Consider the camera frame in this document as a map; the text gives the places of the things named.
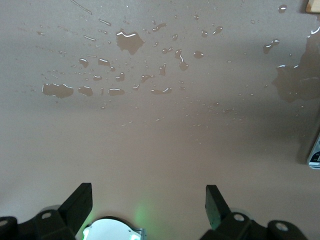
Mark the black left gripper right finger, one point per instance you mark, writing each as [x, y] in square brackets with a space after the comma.
[217, 212]

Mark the wooden cutting board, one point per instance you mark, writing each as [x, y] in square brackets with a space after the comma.
[313, 5]

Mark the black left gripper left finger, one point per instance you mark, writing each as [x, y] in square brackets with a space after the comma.
[75, 212]

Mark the silver digital kitchen scale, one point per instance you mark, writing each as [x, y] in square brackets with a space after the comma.
[315, 157]

